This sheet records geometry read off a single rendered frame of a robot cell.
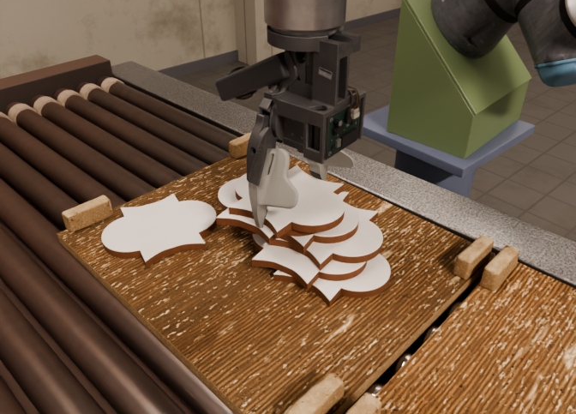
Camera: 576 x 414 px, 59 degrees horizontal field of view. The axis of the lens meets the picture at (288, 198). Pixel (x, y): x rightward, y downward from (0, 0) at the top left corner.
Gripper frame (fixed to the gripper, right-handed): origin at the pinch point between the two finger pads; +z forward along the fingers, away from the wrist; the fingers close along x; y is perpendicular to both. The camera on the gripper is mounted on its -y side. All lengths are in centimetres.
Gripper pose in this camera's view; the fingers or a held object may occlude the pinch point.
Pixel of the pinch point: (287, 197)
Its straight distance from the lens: 59.7
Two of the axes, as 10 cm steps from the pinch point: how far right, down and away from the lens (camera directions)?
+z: 0.0, 8.3, 5.5
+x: 6.4, -4.2, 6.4
